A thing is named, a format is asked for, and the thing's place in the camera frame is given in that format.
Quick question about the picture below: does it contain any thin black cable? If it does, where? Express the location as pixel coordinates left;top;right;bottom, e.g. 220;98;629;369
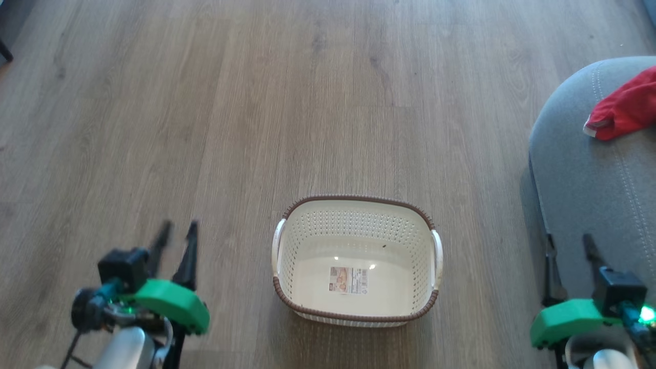
60;331;84;369

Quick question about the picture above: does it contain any red and white garment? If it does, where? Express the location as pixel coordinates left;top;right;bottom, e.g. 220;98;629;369
583;65;656;142

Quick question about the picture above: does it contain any printed basket label sticker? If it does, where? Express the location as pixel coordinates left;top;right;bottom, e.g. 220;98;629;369
329;266;369;296

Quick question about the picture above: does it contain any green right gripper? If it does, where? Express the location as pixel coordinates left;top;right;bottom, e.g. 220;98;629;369
529;233;624;350

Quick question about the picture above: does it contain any white perforated laundry basket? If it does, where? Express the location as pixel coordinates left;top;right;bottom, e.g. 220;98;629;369
271;194;444;329

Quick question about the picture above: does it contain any grey fabric sofa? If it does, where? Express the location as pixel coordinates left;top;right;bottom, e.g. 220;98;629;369
527;56;656;311

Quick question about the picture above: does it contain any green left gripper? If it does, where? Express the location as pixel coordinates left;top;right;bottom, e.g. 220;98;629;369
119;220;211;337

